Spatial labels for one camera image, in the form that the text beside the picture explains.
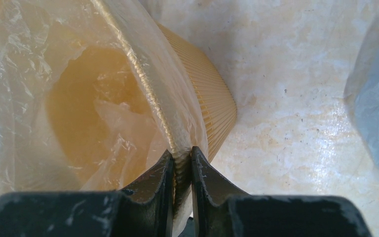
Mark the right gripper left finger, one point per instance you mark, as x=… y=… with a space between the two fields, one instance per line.
x=141 y=209

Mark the yellow plastic trash bin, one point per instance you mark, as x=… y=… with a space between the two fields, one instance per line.
x=209 y=98

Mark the clear plastic trash bag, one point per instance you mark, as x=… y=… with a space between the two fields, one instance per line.
x=30 y=65

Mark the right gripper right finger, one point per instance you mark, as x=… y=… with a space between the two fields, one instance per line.
x=221 y=209

